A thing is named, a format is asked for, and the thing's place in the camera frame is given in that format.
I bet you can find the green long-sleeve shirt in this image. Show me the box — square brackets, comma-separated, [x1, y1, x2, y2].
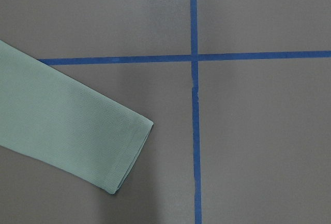
[1, 42, 153, 194]

